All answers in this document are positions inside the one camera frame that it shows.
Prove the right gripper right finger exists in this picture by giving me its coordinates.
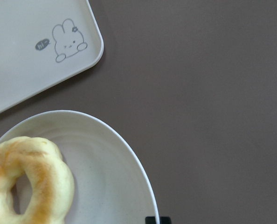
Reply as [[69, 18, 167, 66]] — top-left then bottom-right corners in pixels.
[[160, 216, 171, 224]]

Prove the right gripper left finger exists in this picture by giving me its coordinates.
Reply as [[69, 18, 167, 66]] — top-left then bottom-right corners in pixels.
[[145, 216, 156, 224]]

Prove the white plate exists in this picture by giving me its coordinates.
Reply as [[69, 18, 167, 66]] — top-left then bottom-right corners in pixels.
[[0, 110, 160, 224]]

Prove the glazed donut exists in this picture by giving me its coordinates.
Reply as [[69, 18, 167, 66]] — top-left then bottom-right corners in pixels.
[[0, 136, 74, 224]]

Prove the cream rabbit tray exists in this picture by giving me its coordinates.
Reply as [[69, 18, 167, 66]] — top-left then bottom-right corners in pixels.
[[0, 0, 104, 113]]

